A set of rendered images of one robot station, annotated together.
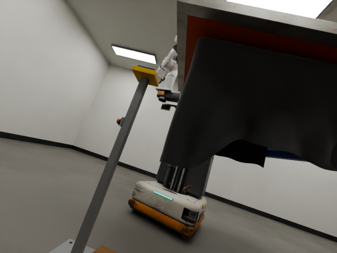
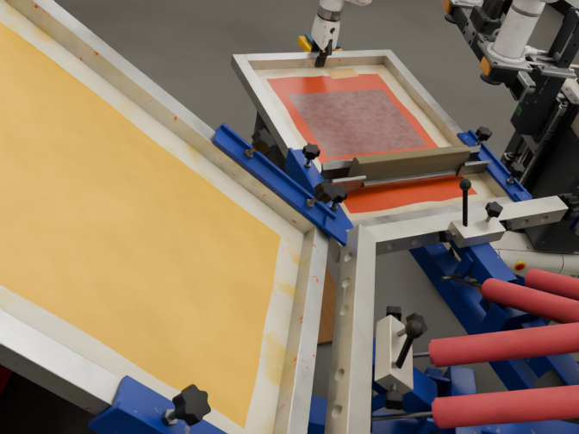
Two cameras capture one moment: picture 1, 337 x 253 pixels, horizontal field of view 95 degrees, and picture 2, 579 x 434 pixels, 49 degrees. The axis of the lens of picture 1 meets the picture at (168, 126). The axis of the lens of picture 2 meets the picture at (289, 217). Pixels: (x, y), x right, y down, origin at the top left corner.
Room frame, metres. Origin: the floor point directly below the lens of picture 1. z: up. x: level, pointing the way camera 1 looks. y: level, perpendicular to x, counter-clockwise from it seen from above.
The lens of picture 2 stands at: (-0.56, -1.45, 1.99)
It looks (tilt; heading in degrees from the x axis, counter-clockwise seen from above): 41 degrees down; 49
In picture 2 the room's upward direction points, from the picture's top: 14 degrees clockwise
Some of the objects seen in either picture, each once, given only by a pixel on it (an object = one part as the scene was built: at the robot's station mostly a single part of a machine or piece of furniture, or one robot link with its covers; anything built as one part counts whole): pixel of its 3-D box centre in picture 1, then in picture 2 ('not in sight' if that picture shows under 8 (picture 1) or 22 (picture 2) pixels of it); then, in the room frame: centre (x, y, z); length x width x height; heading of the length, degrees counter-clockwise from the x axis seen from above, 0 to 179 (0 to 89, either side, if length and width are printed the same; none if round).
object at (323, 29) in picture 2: not in sight; (325, 27); (0.66, 0.03, 1.12); 0.10 x 0.08 x 0.11; 82
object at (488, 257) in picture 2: not in sight; (482, 260); (0.53, -0.89, 1.02); 0.17 x 0.06 x 0.05; 82
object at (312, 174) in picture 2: not in sight; (317, 194); (0.30, -0.53, 0.99); 0.30 x 0.05 x 0.07; 82
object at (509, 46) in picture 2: not in sight; (519, 33); (1.19, -0.28, 1.21); 0.16 x 0.13 x 0.15; 155
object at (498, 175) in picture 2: not in sight; (488, 171); (0.85, -0.61, 0.99); 0.30 x 0.05 x 0.07; 82
